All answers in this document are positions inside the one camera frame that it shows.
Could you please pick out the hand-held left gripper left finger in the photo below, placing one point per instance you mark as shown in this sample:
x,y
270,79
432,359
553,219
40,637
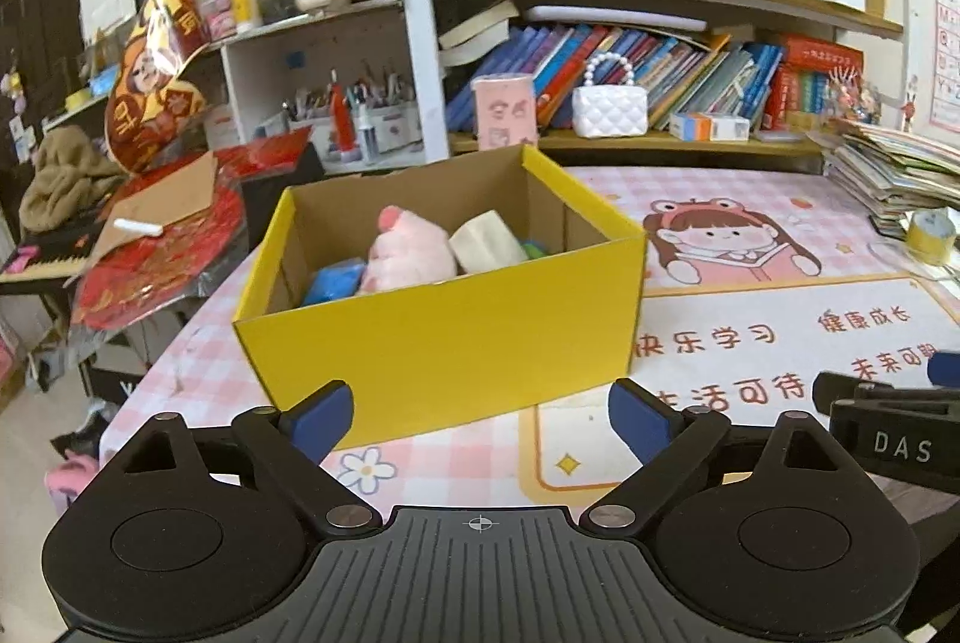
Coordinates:
x,y
322,414

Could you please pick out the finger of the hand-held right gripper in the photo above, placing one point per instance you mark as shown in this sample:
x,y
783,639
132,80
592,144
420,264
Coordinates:
x,y
840,388
945,365

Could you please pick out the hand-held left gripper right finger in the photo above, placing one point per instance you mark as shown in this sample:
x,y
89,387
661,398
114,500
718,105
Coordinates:
x,y
637,414

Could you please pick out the blue packet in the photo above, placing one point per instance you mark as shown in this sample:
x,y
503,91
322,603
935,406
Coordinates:
x,y
334,283

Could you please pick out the yellow cardboard box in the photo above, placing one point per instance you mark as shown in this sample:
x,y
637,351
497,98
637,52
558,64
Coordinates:
x,y
450,350

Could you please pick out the pink pig plush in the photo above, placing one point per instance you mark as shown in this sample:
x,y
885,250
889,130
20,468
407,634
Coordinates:
x,y
412,253

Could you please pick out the pink checked table mat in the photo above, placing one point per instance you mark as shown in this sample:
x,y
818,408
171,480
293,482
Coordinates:
x,y
712,328

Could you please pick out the yellow tape roll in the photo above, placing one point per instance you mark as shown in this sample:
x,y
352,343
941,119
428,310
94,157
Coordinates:
x,y
926,245

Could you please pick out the stack of books and papers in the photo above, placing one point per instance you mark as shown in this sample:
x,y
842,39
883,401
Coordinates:
x,y
892,171

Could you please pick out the red printed paper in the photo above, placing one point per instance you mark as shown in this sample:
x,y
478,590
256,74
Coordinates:
x,y
150,275

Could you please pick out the black box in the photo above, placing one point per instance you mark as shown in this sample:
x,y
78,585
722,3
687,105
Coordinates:
x,y
285,178

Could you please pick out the pink slipper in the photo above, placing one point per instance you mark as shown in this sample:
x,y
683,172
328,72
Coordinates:
x,y
71,482

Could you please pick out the white marker pen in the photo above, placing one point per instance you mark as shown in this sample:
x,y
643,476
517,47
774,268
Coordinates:
x,y
139,227

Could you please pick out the brown cardboard sheet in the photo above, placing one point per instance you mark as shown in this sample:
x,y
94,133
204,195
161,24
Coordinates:
x,y
161,200

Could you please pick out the sequin crown ornament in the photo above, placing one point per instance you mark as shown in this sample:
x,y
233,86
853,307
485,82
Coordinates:
x,y
851,99

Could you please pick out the red tassel ornament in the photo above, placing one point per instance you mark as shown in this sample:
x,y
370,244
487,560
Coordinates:
x,y
345,126

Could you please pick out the orange blue medicine box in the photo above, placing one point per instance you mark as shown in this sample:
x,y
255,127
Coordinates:
x,y
709,127

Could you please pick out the pen holder with pens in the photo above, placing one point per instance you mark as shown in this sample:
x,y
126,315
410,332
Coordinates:
x,y
390,126

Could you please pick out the white quilted handbag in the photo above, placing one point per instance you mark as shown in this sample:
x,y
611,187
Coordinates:
x,y
609,114

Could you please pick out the small keyboard piano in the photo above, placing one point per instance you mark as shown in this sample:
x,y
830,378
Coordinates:
x,y
45,264

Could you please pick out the red boxed dictionary set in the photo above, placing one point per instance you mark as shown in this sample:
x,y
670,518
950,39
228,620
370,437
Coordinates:
x,y
817,62

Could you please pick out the pink sticker cylinder container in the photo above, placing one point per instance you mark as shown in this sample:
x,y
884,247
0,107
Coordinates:
x,y
502,111

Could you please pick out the row of blue spined books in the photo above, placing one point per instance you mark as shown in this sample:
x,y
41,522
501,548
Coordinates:
x,y
675,73

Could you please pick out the brown fleece cloth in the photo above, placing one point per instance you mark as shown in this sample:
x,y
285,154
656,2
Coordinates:
x,y
67,178

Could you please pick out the red gold printed bag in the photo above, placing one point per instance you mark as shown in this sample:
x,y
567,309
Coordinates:
x,y
150,103

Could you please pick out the white side shelf unit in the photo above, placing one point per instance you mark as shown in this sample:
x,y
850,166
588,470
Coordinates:
x,y
300,51

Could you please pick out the thick paperback book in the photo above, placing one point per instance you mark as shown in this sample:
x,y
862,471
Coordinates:
x,y
480,24
465,54

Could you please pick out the white bottle yellow label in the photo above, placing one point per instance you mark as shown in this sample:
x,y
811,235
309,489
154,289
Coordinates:
x,y
244,6

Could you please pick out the reindeer wall sticker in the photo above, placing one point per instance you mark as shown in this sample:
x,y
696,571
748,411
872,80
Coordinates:
x,y
911,107

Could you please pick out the alphabet wall poster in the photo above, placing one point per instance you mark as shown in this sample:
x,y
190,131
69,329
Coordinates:
x,y
946,13

